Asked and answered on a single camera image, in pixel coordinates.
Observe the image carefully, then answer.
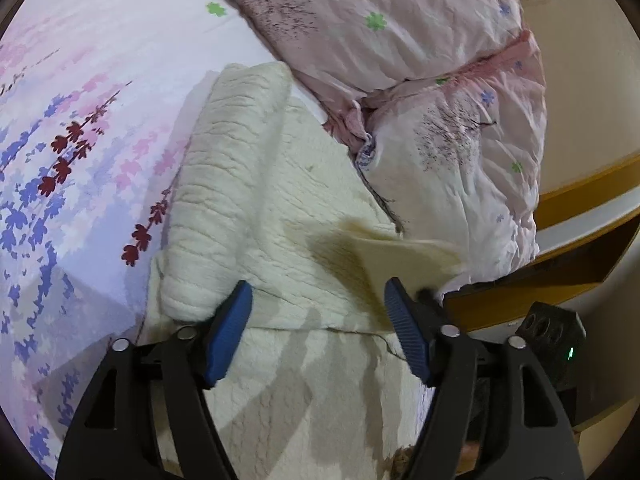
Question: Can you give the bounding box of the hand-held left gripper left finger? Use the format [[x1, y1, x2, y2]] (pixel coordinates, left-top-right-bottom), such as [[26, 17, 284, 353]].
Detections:
[[55, 280, 254, 480]]

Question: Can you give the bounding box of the cream knitted blanket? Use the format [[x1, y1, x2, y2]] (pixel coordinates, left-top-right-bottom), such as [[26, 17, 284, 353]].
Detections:
[[134, 62, 469, 480]]

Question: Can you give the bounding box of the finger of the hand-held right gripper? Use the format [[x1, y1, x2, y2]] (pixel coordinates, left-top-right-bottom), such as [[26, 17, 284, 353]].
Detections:
[[417, 286, 451, 325]]

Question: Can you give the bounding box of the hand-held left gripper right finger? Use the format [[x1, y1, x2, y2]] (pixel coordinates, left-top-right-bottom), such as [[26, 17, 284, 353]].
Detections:
[[384, 277, 586, 480]]

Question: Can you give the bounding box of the pink floral quilt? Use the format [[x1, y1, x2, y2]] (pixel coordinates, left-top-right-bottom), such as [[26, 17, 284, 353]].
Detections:
[[220, 0, 549, 287]]

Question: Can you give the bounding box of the wooden bed frame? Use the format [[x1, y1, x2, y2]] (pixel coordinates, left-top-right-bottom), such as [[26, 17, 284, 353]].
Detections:
[[440, 152, 640, 333]]

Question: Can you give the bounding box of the floral printed bed sheet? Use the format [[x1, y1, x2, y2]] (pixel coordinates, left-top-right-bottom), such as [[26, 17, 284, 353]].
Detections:
[[0, 0, 332, 480]]

